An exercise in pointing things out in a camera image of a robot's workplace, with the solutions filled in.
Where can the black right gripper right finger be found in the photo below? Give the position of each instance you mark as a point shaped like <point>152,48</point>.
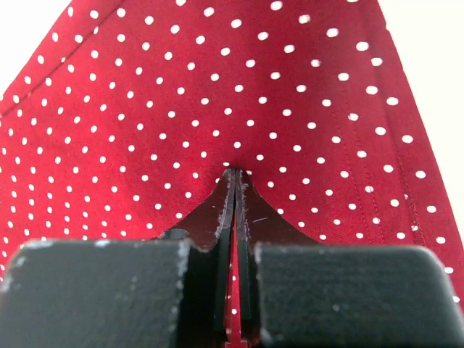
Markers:
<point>296,292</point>

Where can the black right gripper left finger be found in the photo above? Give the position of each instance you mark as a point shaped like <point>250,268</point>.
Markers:
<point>165,292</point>

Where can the red polka dot skirt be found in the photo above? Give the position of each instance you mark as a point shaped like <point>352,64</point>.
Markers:
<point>129,112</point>

